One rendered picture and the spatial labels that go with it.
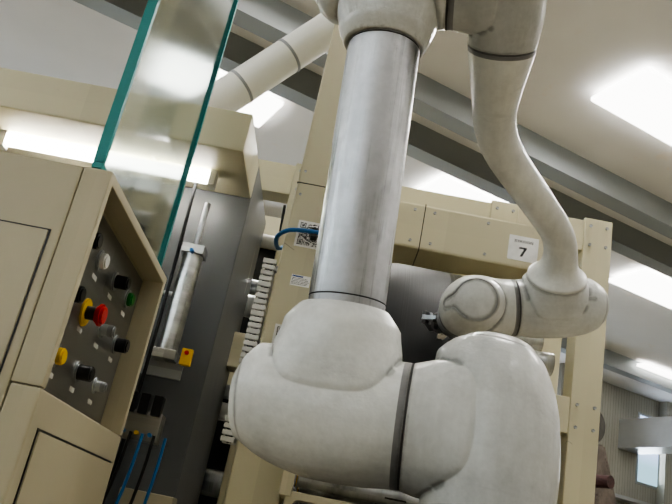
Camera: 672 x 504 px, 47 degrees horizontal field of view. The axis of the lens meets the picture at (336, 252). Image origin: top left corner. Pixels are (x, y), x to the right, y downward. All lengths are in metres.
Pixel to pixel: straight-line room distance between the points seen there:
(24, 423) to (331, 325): 0.54
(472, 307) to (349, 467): 0.48
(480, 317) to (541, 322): 0.12
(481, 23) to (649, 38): 5.47
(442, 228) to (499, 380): 1.49
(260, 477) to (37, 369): 0.78
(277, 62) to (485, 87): 1.53
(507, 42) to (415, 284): 0.85
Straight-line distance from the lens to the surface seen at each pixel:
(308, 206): 2.08
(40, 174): 1.39
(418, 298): 1.82
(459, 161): 7.94
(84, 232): 1.32
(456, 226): 2.38
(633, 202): 8.44
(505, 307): 1.37
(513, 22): 1.14
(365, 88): 1.04
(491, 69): 1.16
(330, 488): 1.82
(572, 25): 6.45
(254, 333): 1.97
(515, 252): 2.39
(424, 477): 0.91
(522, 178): 1.26
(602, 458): 7.22
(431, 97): 7.06
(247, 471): 1.91
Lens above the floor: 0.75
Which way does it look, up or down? 21 degrees up
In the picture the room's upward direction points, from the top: 12 degrees clockwise
